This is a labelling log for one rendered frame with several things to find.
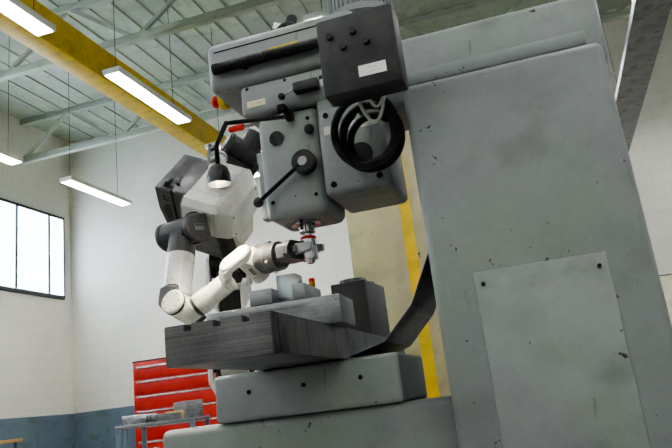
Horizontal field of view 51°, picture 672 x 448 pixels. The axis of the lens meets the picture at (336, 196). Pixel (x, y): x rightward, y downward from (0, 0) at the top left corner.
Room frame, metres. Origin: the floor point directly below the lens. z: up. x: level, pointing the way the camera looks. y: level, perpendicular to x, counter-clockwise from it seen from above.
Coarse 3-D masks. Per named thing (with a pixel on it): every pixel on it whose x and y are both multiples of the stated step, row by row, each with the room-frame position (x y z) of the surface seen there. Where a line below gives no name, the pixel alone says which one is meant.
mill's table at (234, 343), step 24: (264, 312) 1.37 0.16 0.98; (168, 336) 1.43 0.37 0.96; (192, 336) 1.41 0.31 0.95; (216, 336) 1.40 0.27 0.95; (240, 336) 1.39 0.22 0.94; (264, 336) 1.37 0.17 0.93; (288, 336) 1.45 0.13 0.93; (312, 336) 1.60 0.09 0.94; (336, 336) 1.78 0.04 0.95; (360, 336) 2.00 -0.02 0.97; (168, 360) 1.43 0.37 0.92; (192, 360) 1.41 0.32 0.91; (216, 360) 1.40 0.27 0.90; (240, 360) 1.47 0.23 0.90; (264, 360) 1.55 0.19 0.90; (288, 360) 1.64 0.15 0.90; (312, 360) 1.75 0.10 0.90
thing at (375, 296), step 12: (336, 288) 2.30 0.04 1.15; (348, 288) 2.29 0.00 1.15; (360, 288) 2.28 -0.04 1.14; (372, 288) 2.34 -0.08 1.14; (360, 300) 2.28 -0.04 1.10; (372, 300) 2.32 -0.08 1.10; (384, 300) 2.46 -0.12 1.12; (360, 312) 2.28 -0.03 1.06; (372, 312) 2.30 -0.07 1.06; (384, 312) 2.44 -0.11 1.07; (360, 324) 2.28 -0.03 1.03; (372, 324) 2.29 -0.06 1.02; (384, 324) 2.42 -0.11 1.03; (384, 336) 2.40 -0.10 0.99
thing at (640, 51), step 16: (640, 0) 5.08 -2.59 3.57; (656, 0) 5.11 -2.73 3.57; (640, 16) 5.35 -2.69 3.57; (656, 16) 5.38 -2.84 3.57; (640, 32) 5.64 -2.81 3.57; (656, 32) 5.68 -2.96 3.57; (608, 48) 7.79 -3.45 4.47; (624, 48) 6.02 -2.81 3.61; (640, 48) 5.97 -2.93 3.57; (656, 48) 6.01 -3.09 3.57; (624, 64) 6.28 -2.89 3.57; (640, 64) 6.32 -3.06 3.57; (624, 80) 6.67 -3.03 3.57; (640, 80) 6.72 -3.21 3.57; (624, 96) 7.11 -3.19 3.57; (640, 96) 7.16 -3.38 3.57; (624, 112) 7.60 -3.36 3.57; (624, 128) 8.16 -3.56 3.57
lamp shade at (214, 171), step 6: (210, 168) 1.98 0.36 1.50; (216, 168) 1.97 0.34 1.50; (222, 168) 1.98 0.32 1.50; (210, 174) 1.97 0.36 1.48; (216, 174) 1.97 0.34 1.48; (222, 174) 1.97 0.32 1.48; (228, 174) 1.99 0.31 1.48; (210, 180) 1.97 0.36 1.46; (216, 180) 1.97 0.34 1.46; (222, 180) 1.97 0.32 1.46; (228, 180) 1.98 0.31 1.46; (210, 186) 2.02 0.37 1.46; (216, 186) 2.03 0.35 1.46; (222, 186) 2.04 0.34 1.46
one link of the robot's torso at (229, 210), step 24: (192, 168) 2.40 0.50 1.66; (240, 168) 2.41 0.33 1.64; (168, 192) 2.35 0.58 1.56; (192, 192) 2.33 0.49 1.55; (216, 192) 2.34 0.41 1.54; (240, 192) 2.37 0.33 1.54; (168, 216) 2.46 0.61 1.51; (216, 216) 2.31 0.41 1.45; (240, 216) 2.40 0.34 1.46; (216, 240) 2.43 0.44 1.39; (240, 240) 2.50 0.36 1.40
